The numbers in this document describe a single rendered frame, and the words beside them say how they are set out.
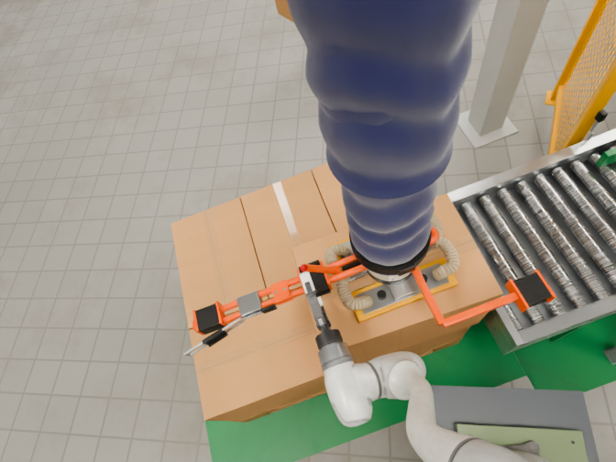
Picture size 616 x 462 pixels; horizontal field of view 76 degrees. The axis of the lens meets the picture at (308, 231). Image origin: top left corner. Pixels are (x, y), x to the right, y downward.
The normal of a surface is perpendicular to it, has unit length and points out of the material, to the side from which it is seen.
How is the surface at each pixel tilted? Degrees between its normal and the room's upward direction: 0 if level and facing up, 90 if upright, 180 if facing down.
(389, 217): 76
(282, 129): 0
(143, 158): 0
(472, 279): 0
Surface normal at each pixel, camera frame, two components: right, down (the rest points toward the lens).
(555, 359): -0.19, -0.43
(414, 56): 0.19, 0.95
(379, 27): -0.08, 0.95
